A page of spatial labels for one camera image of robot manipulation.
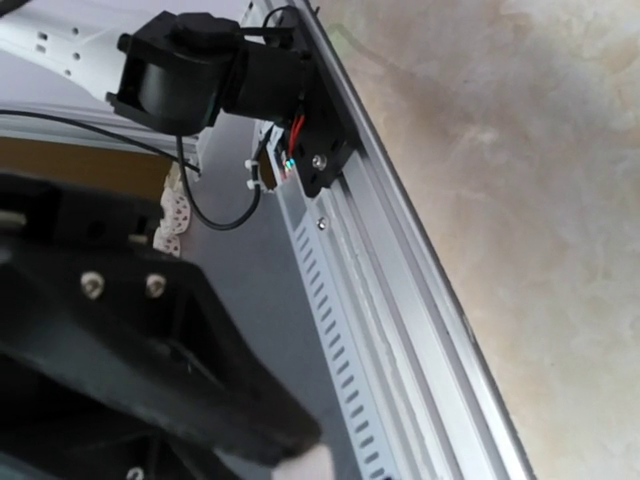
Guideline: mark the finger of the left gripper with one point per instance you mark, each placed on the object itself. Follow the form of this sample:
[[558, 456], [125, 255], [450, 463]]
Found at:
[[55, 429]]

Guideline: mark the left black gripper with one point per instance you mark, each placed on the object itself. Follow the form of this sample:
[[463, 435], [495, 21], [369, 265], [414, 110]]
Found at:
[[87, 302]]

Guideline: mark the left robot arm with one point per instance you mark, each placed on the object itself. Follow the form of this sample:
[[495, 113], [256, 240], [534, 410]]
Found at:
[[169, 73]]

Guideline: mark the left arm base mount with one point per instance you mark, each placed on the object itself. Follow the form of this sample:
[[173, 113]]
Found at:
[[328, 136]]

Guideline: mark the front aluminium rail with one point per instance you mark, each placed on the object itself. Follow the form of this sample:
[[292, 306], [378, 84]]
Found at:
[[416, 395]]

